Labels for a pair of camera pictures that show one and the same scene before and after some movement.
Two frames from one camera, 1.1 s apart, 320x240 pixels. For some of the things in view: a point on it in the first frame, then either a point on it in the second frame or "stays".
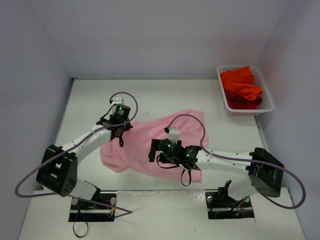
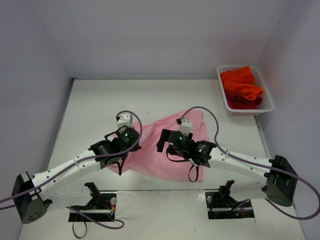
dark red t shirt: [236, 101] stays
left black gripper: [120, 133] -> [135, 146]
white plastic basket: [266, 106] stays
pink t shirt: [133, 153] stays
